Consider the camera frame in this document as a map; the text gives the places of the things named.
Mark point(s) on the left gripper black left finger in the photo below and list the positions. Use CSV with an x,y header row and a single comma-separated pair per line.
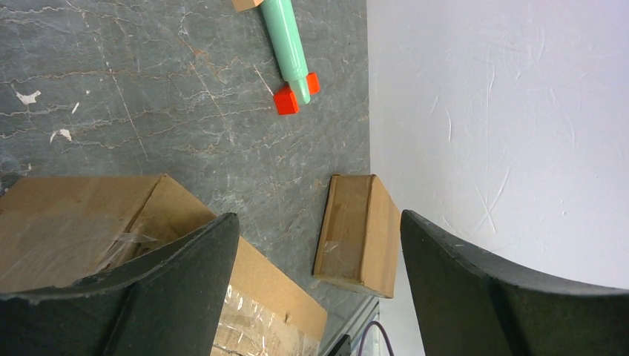
x,y
165,302

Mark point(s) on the flat brown cardboard box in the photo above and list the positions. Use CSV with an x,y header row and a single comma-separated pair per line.
x,y
359,237

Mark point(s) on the small brown wooden cube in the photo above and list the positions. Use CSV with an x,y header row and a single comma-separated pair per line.
x,y
243,5

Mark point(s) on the brown cardboard express box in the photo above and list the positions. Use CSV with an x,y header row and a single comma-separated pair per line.
x,y
58,230

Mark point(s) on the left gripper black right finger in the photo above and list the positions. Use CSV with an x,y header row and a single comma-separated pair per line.
x,y
470,301

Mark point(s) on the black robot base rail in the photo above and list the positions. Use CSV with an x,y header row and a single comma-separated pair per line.
x,y
343,347

